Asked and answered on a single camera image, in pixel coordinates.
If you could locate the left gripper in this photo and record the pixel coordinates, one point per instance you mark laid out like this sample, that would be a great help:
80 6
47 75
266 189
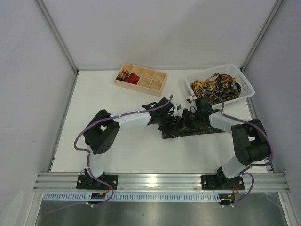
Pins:
168 120

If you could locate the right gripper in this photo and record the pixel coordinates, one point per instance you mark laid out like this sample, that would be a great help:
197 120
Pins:
188 118

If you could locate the brown blue-flowered tie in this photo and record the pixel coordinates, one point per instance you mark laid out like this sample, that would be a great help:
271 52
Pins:
201 129

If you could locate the white plastic basket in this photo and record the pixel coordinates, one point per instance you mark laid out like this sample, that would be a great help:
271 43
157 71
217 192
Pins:
230 69

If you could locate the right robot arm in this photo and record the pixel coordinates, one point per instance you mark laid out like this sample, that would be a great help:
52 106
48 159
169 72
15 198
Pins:
250 142

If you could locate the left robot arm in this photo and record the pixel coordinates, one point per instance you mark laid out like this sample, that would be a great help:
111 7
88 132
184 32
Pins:
104 127

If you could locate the yellow patterned tie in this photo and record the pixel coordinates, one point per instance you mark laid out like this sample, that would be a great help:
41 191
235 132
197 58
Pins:
212 85

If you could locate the wooden compartment box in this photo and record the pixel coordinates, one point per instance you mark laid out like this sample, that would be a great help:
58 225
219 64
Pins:
151 81

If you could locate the rolled red tie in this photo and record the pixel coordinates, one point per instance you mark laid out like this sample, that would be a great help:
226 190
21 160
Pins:
133 79

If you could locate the rolled brown patterned tie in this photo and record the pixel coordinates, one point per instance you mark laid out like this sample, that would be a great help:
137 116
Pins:
123 75

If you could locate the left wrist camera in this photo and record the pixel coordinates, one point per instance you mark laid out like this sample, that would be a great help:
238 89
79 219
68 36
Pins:
177 106

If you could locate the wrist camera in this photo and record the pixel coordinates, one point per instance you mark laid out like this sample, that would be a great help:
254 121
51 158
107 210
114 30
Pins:
190 99
177 106

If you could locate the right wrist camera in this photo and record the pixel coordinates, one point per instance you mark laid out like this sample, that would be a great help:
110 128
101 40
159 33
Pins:
190 99

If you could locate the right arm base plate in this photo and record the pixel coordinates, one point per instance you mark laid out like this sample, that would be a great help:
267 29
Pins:
219 182

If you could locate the right aluminium frame post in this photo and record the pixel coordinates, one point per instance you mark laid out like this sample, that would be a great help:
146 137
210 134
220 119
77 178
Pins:
264 29

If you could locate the aluminium frame post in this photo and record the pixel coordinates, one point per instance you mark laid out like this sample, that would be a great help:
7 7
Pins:
264 29
56 34

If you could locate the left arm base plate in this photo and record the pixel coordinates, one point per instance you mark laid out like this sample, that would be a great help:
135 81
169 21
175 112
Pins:
85 182

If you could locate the white slotted cable duct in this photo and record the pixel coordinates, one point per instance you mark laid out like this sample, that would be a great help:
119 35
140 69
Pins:
131 197

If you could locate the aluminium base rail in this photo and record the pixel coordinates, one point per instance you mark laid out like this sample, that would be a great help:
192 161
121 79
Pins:
139 182

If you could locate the left aluminium frame post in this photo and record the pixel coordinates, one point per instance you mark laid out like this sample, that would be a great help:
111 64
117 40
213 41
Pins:
56 34

